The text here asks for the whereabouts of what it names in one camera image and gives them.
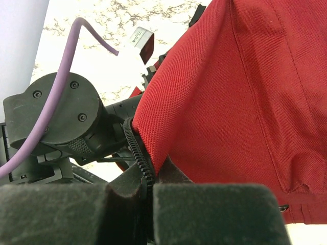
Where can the red backpack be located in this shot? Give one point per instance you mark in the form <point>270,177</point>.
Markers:
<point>241,97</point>

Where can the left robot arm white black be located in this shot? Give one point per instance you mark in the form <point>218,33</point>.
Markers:
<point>82,130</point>

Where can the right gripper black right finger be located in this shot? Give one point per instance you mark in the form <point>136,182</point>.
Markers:
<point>189,213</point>

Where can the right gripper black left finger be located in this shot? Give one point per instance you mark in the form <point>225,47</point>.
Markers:
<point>107,213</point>

